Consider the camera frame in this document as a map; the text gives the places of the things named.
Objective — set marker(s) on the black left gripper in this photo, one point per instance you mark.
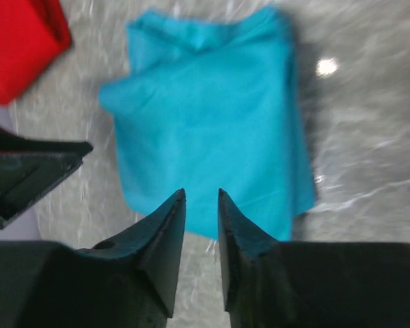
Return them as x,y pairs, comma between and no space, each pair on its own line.
31,168

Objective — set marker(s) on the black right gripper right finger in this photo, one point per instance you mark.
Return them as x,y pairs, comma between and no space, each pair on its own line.
269,283

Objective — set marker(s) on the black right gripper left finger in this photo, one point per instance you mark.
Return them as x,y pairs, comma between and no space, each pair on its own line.
127,280

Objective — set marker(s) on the teal t-shirt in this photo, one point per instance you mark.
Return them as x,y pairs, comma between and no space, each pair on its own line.
211,106

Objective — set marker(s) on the folded red t-shirt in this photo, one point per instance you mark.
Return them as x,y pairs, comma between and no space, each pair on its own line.
32,35

